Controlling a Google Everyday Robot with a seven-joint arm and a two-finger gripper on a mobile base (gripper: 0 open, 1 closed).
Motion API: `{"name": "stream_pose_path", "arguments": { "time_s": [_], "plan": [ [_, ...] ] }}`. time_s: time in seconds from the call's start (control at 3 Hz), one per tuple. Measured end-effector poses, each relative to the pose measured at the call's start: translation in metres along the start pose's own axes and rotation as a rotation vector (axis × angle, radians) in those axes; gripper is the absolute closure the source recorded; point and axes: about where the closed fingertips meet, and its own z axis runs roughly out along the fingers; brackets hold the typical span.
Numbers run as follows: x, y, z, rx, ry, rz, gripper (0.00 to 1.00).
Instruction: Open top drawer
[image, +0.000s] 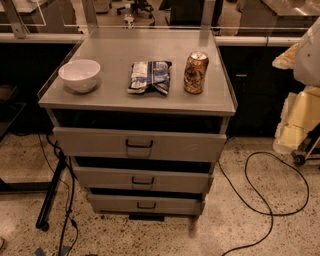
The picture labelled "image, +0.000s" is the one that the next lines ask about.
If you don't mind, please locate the grey top drawer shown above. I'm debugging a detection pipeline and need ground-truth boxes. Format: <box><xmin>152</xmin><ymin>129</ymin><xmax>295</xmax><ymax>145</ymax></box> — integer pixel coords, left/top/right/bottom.
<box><xmin>53</xmin><ymin>127</ymin><xmax>226</xmax><ymax>162</ymax></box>

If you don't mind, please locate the orange soda can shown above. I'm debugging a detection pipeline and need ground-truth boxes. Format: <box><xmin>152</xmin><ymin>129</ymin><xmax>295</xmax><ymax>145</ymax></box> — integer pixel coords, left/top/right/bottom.
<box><xmin>184</xmin><ymin>51</ymin><xmax>209</xmax><ymax>94</ymax></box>

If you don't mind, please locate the black stand leg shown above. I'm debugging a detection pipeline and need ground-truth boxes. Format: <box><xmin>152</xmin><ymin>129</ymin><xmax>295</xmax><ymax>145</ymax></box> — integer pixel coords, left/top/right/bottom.
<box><xmin>36</xmin><ymin>151</ymin><xmax>65</xmax><ymax>232</ymax></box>

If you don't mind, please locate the grey middle drawer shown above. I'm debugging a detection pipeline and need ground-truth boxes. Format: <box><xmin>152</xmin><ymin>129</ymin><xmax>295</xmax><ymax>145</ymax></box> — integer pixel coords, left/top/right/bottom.
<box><xmin>74</xmin><ymin>157</ymin><xmax>213</xmax><ymax>194</ymax></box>

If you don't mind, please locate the grey drawer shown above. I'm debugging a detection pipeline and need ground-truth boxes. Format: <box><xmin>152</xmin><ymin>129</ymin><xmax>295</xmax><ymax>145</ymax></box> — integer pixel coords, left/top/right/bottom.
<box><xmin>88</xmin><ymin>188</ymin><xmax>205</xmax><ymax>216</ymax></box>
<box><xmin>53</xmin><ymin>127</ymin><xmax>226</xmax><ymax>162</ymax></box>
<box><xmin>74</xmin><ymin>157</ymin><xmax>213</xmax><ymax>194</ymax></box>

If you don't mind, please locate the grey bottom drawer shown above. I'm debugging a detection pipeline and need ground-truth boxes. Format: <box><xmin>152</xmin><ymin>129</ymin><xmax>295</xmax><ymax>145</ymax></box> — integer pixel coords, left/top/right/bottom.
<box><xmin>88</xmin><ymin>188</ymin><xmax>205</xmax><ymax>216</ymax></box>

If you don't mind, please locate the blue white snack bag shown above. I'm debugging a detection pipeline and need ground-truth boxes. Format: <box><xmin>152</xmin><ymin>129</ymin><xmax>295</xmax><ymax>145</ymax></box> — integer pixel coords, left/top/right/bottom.
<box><xmin>127</xmin><ymin>61</ymin><xmax>172</xmax><ymax>95</ymax></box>

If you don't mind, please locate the grey drawer cabinet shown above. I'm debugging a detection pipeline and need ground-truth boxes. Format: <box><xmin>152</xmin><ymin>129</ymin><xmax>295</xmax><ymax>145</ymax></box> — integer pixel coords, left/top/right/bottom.
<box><xmin>37</xmin><ymin>27</ymin><xmax>238</xmax><ymax>222</ymax></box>

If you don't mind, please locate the black cable bundle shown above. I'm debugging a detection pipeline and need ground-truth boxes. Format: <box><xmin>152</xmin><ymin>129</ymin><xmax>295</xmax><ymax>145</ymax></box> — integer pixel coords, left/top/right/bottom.
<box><xmin>37</xmin><ymin>133</ymin><xmax>80</xmax><ymax>256</ymax></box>

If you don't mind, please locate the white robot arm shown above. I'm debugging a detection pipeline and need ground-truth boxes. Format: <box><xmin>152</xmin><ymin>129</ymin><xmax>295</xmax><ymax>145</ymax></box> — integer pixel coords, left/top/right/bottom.
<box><xmin>272</xmin><ymin>18</ymin><xmax>320</xmax><ymax>154</ymax></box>

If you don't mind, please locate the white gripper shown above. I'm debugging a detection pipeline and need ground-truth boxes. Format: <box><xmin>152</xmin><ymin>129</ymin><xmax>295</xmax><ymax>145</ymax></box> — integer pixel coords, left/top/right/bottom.
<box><xmin>273</xmin><ymin>86</ymin><xmax>320</xmax><ymax>154</ymax></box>

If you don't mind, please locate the black floor cable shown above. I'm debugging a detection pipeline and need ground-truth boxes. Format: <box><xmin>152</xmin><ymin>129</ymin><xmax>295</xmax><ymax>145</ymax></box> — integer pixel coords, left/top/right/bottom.
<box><xmin>217</xmin><ymin>151</ymin><xmax>311</xmax><ymax>256</ymax></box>

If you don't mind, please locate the white horizontal rail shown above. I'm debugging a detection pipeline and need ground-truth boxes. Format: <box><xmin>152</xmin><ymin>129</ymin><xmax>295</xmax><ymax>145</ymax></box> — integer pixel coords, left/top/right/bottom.
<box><xmin>0</xmin><ymin>33</ymin><xmax>300</xmax><ymax>47</ymax></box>

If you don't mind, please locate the white bowl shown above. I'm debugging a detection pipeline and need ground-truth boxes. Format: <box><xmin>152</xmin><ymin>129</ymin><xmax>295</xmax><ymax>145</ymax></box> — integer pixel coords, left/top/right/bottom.
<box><xmin>58</xmin><ymin>59</ymin><xmax>101</xmax><ymax>93</ymax></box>

